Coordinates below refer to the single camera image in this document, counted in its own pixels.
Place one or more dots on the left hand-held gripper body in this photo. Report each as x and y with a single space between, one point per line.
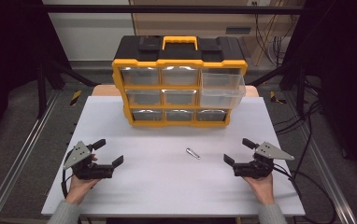
80 155

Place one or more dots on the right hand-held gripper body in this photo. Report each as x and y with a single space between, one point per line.
260 165

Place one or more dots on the small silver metal tool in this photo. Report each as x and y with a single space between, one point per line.
192 153

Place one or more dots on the pulled-out clear plastic drawer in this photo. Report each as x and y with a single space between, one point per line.
221 90

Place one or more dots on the yellow and black organizer box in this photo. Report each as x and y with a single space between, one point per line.
217 49

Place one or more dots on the person's right hand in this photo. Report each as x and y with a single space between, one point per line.
264 189

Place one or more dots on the person's left hand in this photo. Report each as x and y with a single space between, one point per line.
78 189

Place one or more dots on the yellow black hazard tape piece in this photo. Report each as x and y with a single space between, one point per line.
75 97
274 98

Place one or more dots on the light wooden table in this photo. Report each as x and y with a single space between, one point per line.
105 90

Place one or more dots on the black metal stand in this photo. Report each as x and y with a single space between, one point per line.
41 90
299 87

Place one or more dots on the set of closed clear drawers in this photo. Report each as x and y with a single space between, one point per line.
140 76

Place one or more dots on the black curtain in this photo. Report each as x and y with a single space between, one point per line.
8 56
348 77

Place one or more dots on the aluminium floor rail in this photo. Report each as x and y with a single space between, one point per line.
17 165
329 180

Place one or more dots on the black horizontal frame bar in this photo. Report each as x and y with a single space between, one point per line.
167 9

